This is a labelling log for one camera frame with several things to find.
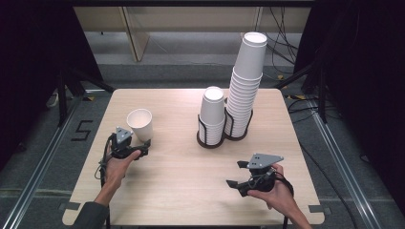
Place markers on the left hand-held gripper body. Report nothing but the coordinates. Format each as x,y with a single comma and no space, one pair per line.
122,149

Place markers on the short stack of white cups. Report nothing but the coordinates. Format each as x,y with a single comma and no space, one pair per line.
212,109

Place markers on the beige wooden cabinet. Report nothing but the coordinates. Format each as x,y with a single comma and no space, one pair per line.
191,19

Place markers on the metal floor rail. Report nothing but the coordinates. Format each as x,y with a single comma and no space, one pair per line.
35,178
345,171

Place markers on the person's right hand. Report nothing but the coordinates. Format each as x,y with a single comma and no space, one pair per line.
281,197

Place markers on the person's left hand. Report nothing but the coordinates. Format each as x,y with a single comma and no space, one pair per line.
116,170

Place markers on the tall stack of white cups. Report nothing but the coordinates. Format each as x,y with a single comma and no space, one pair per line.
250,63

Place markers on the black metal stand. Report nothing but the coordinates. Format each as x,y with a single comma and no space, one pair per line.
321,95
62,95

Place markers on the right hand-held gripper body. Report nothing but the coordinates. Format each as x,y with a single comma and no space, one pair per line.
262,160

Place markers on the white paper cup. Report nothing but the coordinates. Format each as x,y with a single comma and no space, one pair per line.
142,127

